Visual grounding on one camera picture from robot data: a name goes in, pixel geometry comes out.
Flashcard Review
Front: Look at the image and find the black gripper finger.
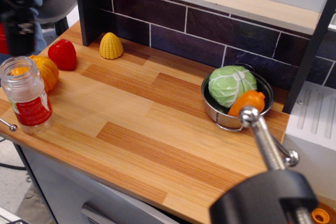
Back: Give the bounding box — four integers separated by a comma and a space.
5, 21, 35, 56

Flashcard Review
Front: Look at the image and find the red plastic cap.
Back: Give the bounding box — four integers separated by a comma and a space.
0, 23, 9, 55

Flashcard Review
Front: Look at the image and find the clear jar red label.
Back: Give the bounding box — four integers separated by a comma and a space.
1, 56, 53, 135

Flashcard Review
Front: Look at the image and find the orange cap on clamp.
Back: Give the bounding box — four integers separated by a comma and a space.
311, 208, 330, 224

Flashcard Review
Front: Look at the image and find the person leg in jeans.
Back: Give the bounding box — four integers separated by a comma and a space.
0, 0, 74, 63

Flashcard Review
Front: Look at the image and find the red toy bell pepper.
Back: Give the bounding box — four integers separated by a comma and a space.
48, 39, 77, 70

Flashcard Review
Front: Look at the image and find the grey chair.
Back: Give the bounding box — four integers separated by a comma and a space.
36, 0, 77, 36

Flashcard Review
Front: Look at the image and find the orange toy pumpkin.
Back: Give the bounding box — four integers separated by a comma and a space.
10, 55, 60, 93

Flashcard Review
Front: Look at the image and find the small steel ball rod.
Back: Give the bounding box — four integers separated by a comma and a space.
0, 119, 18, 132

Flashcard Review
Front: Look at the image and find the yellow toy corn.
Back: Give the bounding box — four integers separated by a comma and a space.
99, 32, 124, 59

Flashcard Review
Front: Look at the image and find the brown shoe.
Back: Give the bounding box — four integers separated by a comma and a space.
16, 184, 54, 224

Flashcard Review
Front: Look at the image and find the green toy cabbage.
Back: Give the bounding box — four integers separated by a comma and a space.
208, 66, 257, 108

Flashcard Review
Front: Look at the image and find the small steel pot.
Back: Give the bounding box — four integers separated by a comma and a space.
201, 63, 274, 132

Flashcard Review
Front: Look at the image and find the orange toy carrot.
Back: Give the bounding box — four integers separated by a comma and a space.
228, 90, 266, 117

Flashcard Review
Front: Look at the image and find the white toy sink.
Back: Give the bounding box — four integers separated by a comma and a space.
285, 11, 336, 204

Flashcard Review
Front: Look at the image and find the steel drawer handle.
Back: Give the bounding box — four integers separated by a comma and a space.
81, 204, 115, 224

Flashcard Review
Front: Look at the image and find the dark right shelf post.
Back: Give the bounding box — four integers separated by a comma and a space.
282, 0, 335, 114

